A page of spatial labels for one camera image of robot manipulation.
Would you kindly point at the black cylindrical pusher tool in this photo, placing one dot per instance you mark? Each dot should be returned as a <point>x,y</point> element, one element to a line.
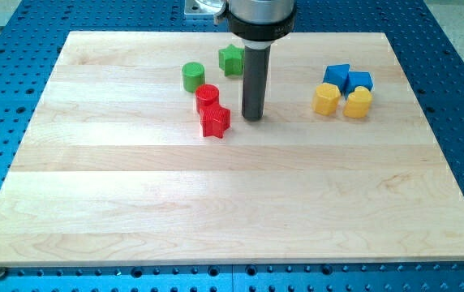
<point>255,74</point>

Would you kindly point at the red star block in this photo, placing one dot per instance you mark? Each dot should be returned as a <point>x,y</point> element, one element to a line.
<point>215,120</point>

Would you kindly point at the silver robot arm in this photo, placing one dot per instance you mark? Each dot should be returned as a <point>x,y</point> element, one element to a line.
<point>258,23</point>

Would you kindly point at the green star block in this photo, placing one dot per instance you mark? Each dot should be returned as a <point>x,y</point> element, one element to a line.
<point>231,60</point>

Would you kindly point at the red cylinder block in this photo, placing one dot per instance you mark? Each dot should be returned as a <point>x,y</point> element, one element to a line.
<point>205,96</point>

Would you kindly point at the green cylinder block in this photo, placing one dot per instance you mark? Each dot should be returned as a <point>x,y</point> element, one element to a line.
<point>193,76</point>

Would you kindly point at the yellow hexagon block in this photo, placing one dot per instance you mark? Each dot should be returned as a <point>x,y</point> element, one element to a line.
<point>326,98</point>

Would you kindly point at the blue triangle block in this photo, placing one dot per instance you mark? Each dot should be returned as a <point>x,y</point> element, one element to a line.
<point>337,75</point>

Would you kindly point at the blue pentagon block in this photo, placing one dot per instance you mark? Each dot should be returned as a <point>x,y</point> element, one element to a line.
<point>357,79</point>

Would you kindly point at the light wooden board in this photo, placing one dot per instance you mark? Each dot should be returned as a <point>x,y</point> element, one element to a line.
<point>113,168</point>

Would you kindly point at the silver metal mounting bracket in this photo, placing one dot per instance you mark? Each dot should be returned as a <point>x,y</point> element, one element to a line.
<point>202,7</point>

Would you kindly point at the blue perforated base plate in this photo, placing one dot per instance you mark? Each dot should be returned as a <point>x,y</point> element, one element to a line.
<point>33,38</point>

